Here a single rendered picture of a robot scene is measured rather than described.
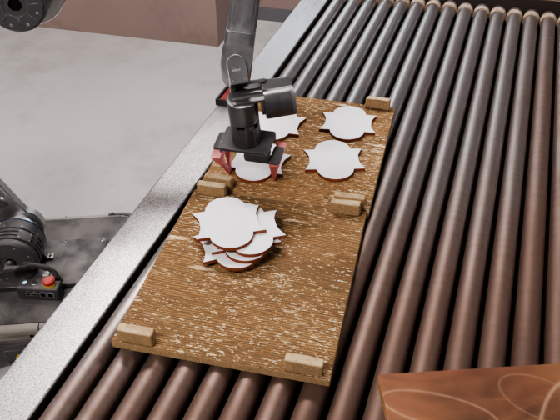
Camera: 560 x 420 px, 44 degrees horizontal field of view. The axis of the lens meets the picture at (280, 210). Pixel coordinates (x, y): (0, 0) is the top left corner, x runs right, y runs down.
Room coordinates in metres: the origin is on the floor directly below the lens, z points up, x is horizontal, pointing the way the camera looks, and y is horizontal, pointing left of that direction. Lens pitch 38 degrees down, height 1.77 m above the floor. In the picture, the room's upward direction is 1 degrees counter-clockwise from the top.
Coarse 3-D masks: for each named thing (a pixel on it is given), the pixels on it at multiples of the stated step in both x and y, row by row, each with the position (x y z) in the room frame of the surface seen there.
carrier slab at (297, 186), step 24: (312, 120) 1.39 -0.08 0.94; (384, 120) 1.38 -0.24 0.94; (288, 144) 1.29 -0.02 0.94; (312, 144) 1.28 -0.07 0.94; (360, 144) 1.28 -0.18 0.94; (384, 144) 1.28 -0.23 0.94; (216, 168) 1.20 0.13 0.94; (288, 168) 1.19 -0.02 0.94; (240, 192) 1.11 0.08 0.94; (264, 192) 1.11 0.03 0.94; (288, 192) 1.11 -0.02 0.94; (312, 192) 1.11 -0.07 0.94; (360, 192) 1.11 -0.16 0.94
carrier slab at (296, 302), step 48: (192, 192) 1.11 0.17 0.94; (192, 240) 0.97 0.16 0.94; (288, 240) 0.96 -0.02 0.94; (336, 240) 0.96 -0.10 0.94; (144, 288) 0.84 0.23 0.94; (192, 288) 0.84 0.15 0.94; (240, 288) 0.84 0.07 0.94; (288, 288) 0.84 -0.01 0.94; (336, 288) 0.84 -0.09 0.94; (192, 336) 0.73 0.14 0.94; (240, 336) 0.73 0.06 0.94; (288, 336) 0.73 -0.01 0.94; (336, 336) 0.73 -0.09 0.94
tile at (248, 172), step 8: (272, 144) 1.27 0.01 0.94; (240, 152) 1.24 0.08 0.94; (240, 160) 1.21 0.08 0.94; (232, 168) 1.19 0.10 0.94; (240, 168) 1.18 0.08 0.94; (248, 168) 1.18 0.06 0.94; (256, 168) 1.18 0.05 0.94; (264, 168) 1.18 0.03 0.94; (280, 168) 1.18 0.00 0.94; (240, 176) 1.16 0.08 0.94; (248, 176) 1.16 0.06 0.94; (256, 176) 1.15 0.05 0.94; (264, 176) 1.15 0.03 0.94; (280, 176) 1.16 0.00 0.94
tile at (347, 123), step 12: (348, 108) 1.42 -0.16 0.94; (360, 108) 1.42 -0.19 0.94; (336, 120) 1.37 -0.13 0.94; (348, 120) 1.37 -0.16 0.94; (360, 120) 1.37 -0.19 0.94; (372, 120) 1.38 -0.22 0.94; (336, 132) 1.32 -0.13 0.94; (348, 132) 1.32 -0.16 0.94; (360, 132) 1.32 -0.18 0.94; (372, 132) 1.32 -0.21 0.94
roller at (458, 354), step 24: (504, 48) 1.79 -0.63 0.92; (504, 72) 1.64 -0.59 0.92; (504, 96) 1.52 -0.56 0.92; (504, 120) 1.41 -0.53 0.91; (480, 168) 1.23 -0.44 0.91; (480, 192) 1.13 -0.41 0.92; (480, 216) 1.05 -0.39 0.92; (480, 240) 0.97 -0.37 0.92; (480, 264) 0.91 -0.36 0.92; (480, 288) 0.86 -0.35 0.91; (456, 312) 0.80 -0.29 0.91; (456, 336) 0.74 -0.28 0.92; (456, 360) 0.69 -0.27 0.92
